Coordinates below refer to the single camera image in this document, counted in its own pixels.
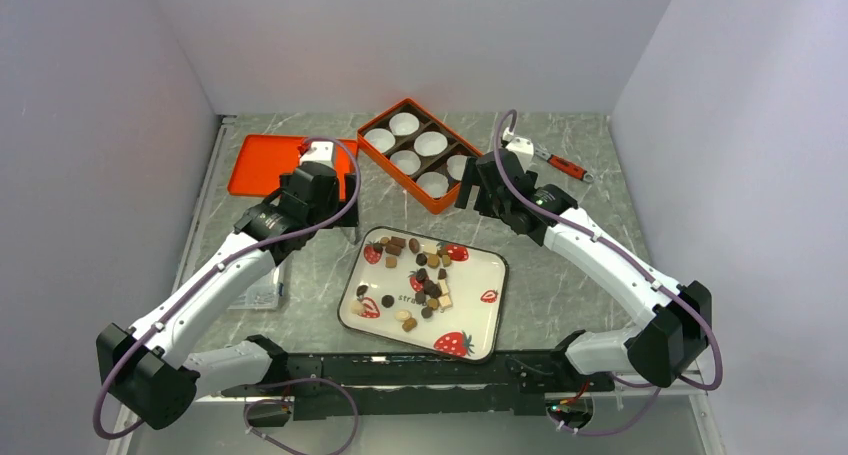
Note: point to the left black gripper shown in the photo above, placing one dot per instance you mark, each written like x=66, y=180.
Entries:
x=348, y=186

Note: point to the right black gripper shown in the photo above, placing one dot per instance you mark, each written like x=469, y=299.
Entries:
x=473, y=177

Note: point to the brown bar chocolate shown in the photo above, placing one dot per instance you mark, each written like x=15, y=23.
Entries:
x=397, y=241

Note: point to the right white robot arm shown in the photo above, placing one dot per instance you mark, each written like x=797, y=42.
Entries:
x=670, y=322

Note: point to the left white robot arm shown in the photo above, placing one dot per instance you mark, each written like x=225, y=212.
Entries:
x=151, y=367

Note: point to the orange chocolate box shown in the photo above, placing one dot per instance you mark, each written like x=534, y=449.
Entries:
x=457, y=145

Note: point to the tan fluted chocolate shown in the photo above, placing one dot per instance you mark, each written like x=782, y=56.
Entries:
x=433, y=260

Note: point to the white swirl chocolate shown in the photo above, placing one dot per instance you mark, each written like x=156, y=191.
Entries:
x=402, y=315

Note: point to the caramel chocolate piece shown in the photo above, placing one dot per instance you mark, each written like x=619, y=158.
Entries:
x=408, y=324

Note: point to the white paper cup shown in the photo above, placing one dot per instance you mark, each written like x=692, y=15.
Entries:
x=407, y=161
x=434, y=184
x=404, y=124
x=455, y=166
x=382, y=140
x=430, y=143

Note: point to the orange box lid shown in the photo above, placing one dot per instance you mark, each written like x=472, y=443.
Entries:
x=261, y=160

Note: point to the clear plastic screw box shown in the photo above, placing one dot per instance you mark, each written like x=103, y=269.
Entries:
x=264, y=294

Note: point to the white strawberry tray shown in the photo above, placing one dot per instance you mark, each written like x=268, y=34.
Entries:
x=458, y=308

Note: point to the red handled wrench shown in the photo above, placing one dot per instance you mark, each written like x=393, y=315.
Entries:
x=567, y=167

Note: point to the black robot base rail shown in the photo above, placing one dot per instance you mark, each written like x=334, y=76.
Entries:
x=521, y=382

